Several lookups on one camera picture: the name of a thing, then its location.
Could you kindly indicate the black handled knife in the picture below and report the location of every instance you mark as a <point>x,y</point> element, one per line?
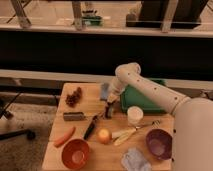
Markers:
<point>91,126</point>

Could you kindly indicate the grey eraser block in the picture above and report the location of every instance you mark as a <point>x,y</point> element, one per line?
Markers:
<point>73,116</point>

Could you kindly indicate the blue grey cloth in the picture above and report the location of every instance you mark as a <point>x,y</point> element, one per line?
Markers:
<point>134,160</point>

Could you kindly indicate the red bowl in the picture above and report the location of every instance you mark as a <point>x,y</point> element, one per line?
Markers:
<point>75,154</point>

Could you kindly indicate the green box in background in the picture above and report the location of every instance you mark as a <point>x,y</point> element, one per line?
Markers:
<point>91,19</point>

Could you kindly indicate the blue sponge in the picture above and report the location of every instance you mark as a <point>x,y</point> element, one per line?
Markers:
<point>104,91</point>

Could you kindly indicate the green plastic tray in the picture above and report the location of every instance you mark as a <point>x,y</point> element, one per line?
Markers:
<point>132,97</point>

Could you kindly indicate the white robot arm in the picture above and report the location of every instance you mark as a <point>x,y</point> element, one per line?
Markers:
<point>192,145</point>

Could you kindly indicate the orange carrot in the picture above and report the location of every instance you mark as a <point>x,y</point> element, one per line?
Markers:
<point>60,141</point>

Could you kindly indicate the dark grape bunch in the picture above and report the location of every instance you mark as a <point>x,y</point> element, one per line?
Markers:
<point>74,98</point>

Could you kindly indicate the white plastic cup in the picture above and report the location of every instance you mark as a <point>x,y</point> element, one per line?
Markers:
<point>134,115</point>

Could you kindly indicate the purple bowl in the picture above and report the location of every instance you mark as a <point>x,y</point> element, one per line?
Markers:
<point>159,144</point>

